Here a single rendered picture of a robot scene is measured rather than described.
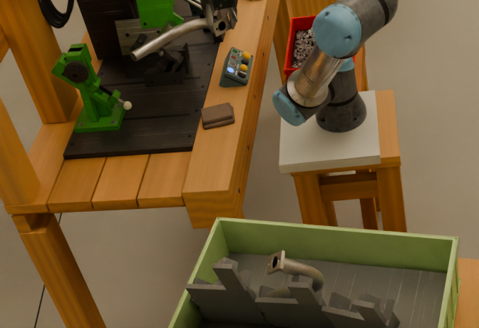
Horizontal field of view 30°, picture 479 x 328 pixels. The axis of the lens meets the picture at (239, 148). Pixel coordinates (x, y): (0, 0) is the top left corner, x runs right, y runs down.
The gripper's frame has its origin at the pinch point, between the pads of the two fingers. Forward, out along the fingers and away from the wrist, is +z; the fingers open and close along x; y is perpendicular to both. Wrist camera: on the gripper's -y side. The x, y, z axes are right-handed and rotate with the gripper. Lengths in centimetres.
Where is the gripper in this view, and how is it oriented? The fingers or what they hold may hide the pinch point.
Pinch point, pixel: (222, 26)
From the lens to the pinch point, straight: 251.1
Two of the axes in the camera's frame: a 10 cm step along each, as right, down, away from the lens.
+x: 9.7, -2.1, 1.3
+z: 1.0, 8.1, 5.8
